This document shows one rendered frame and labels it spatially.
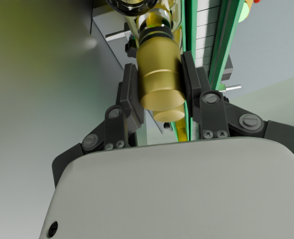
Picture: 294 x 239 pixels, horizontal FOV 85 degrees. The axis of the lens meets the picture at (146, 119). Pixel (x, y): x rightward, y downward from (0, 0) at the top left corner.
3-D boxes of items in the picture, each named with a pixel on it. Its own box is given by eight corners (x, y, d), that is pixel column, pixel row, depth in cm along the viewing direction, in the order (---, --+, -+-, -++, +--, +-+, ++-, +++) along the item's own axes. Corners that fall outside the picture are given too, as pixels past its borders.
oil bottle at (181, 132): (176, 128, 112) (182, 170, 102) (184, 126, 111) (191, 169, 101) (177, 130, 117) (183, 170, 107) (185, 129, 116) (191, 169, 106)
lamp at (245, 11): (229, 3, 39) (232, 11, 38) (249, -3, 38) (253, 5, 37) (225, 19, 44) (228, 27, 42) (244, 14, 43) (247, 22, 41)
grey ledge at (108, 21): (93, -10, 39) (90, 23, 35) (128, -22, 37) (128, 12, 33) (160, 121, 125) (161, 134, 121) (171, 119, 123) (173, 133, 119)
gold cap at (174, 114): (186, 81, 19) (192, 115, 17) (163, 94, 21) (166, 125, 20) (166, 68, 16) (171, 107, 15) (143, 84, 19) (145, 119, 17)
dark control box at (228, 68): (208, 55, 66) (212, 72, 63) (228, 51, 65) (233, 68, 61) (206, 68, 74) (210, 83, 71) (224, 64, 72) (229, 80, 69)
